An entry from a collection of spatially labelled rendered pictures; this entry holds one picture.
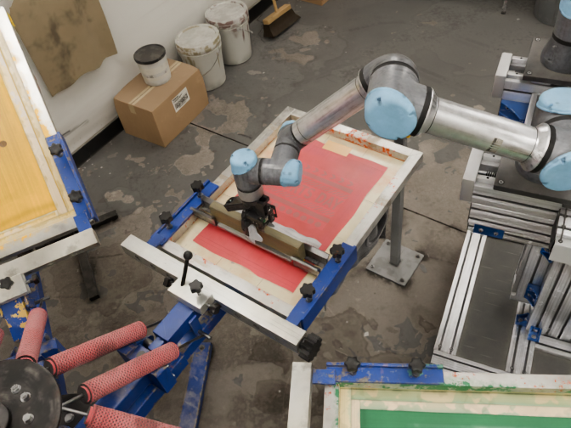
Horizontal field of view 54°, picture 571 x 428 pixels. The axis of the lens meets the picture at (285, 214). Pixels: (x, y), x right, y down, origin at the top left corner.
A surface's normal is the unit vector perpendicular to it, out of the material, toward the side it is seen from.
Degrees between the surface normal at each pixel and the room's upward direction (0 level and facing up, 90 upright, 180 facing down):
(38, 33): 88
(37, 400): 0
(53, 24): 89
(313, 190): 0
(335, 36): 0
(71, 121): 90
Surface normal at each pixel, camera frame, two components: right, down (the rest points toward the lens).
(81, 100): 0.81, 0.37
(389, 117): -0.33, 0.71
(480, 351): -0.12, -0.65
